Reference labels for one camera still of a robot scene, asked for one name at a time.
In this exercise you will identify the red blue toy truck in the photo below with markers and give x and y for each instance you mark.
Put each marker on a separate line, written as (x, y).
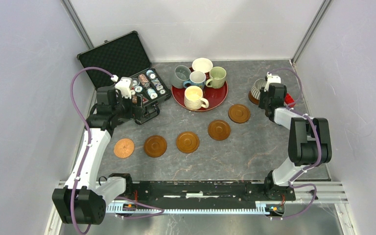
(289, 101)

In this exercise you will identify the grey mug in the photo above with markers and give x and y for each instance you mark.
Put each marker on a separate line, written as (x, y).
(181, 74)

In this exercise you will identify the black foam-lined case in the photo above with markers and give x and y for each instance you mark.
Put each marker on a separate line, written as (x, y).
(125, 57)

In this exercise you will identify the wooden coaster three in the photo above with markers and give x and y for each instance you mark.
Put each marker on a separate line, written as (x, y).
(155, 146)

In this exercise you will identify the wooden coaster one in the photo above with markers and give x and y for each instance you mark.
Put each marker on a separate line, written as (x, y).
(239, 113)

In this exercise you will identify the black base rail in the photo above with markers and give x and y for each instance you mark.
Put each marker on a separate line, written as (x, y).
(237, 194)

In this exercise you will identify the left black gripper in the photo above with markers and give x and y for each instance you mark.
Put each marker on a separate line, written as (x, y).
(134, 112)

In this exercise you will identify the cream ribbed mug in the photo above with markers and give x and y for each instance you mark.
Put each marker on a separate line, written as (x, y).
(193, 98)

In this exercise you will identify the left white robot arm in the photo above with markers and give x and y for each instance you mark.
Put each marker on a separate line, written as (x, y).
(81, 201)

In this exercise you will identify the wooden coaster two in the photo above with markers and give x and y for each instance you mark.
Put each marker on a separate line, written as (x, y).
(219, 130)

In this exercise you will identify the woven cork coaster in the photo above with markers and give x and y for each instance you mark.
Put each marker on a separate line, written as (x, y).
(124, 148)

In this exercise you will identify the wooden coaster four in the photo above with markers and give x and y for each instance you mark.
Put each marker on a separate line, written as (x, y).
(252, 99)

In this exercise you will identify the green mug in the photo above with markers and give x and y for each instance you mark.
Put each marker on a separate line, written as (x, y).
(217, 78)

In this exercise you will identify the white bowl cup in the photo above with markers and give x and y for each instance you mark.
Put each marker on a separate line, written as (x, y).
(202, 64)

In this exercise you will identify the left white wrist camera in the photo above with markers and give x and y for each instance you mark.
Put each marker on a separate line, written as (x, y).
(124, 85)

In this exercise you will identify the wooden coaster five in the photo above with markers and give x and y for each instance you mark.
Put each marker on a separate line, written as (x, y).
(187, 142)

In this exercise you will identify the blue handled white mug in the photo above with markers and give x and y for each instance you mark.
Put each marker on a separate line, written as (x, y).
(196, 78)

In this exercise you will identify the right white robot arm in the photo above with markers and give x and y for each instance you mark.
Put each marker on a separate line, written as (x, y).
(309, 143)

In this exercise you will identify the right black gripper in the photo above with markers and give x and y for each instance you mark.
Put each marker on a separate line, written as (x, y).
(263, 92)

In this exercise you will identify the grey striped cup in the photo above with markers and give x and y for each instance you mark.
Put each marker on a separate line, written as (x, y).
(257, 86)

